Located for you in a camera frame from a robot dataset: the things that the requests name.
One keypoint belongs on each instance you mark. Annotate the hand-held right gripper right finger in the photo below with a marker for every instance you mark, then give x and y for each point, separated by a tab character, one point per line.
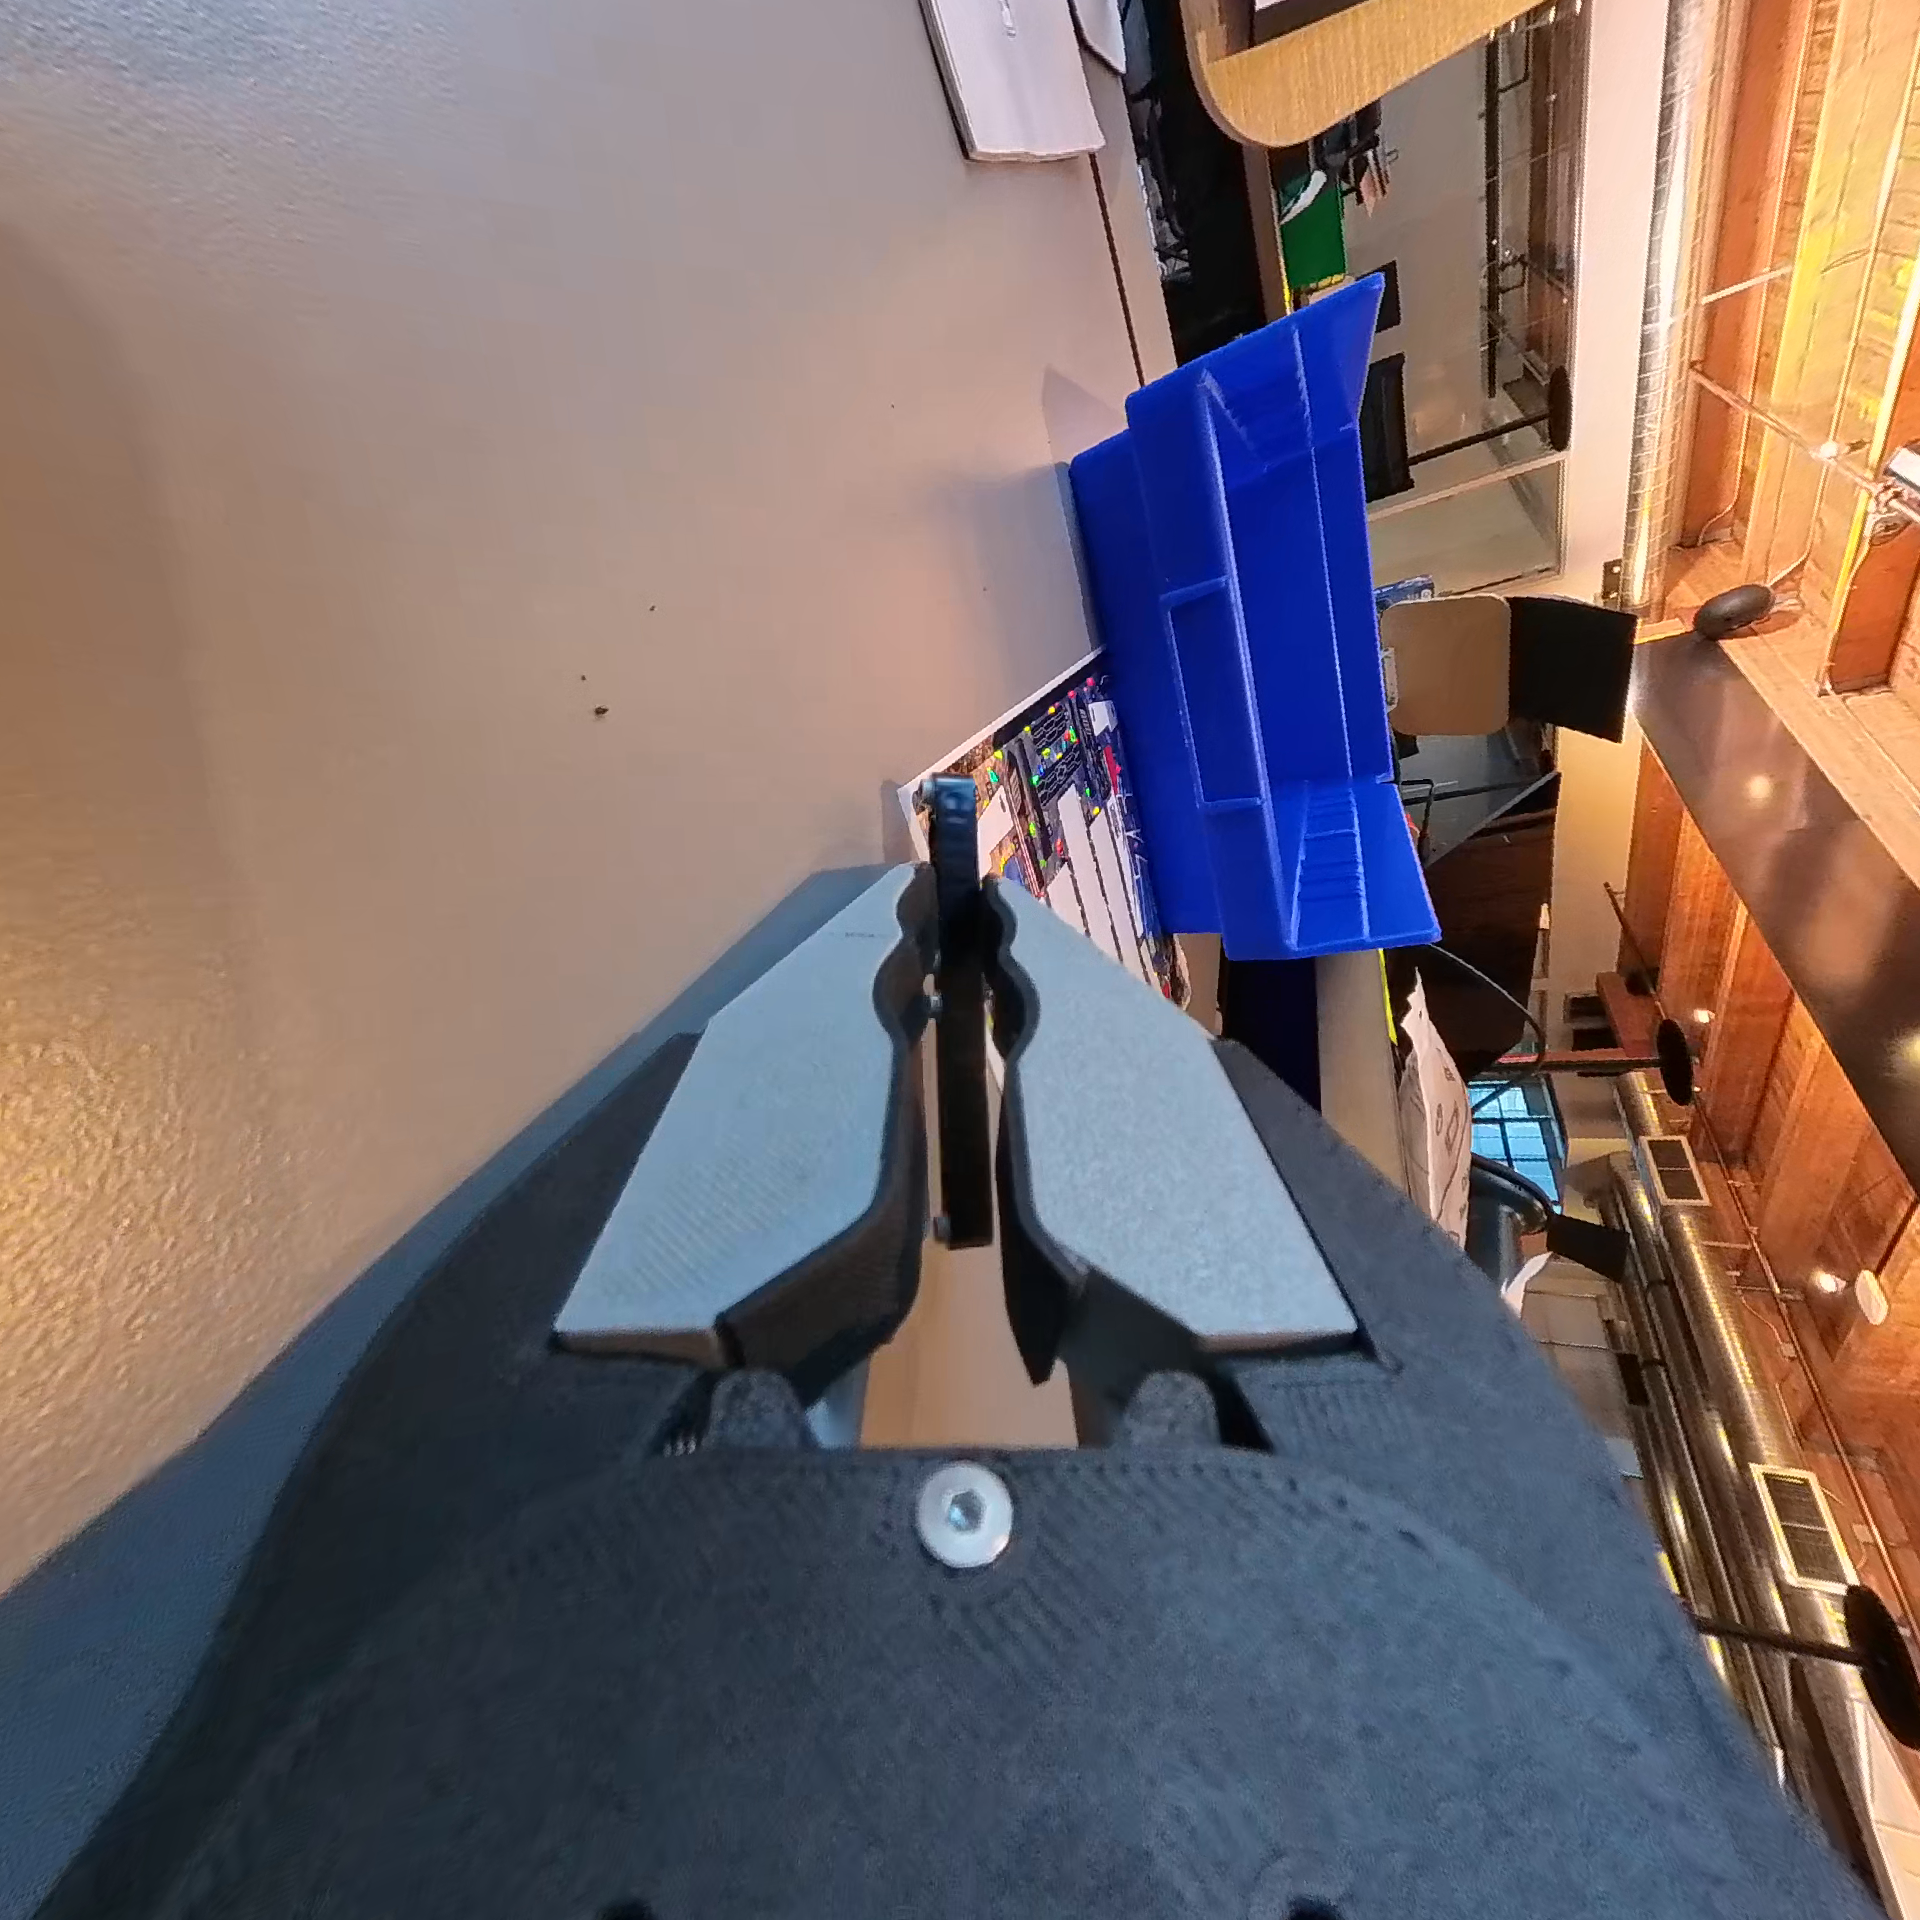
1171	1185

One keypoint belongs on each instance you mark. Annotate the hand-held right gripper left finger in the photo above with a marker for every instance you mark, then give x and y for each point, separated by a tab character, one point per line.
750	1171

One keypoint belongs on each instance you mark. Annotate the black plastic part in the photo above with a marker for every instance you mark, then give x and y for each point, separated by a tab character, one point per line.
960	1110

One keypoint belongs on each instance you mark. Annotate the illustrated instruction booklet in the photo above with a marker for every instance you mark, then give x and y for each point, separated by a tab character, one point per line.
1050	809

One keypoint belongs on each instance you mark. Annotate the white printed bag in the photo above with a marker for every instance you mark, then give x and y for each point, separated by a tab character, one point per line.
1436	1126

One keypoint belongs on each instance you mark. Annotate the dark brown cabinet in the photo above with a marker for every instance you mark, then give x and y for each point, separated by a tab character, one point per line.
1493	902

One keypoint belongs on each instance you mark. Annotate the white air vent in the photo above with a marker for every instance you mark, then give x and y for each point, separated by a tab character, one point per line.
1800	1525
1676	1171

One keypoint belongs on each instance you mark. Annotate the black pole with round disc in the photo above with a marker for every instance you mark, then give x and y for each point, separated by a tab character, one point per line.
1882	1645
1558	407
1673	1059

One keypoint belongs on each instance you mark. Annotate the blue plastic tray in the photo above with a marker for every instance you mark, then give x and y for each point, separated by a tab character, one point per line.
1275	630

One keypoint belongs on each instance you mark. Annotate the wooden chair with black backrest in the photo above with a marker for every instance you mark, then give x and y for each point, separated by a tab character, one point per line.
1446	662

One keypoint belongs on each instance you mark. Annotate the black dome ceiling fixture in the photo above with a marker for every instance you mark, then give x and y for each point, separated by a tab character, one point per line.
1734	609

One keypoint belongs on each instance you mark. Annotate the green sign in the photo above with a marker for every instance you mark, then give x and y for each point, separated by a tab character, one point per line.
1309	225

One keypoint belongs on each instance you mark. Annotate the white paper sheet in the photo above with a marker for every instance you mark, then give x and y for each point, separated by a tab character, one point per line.
1020	75

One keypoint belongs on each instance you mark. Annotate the round wooden table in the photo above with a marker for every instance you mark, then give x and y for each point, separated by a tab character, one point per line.
1348	67

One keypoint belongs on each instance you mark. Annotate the silver metal duct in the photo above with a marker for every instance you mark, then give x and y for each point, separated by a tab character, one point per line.
1710	1349

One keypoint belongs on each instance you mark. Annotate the white security camera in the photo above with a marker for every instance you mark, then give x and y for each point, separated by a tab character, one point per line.
1897	482

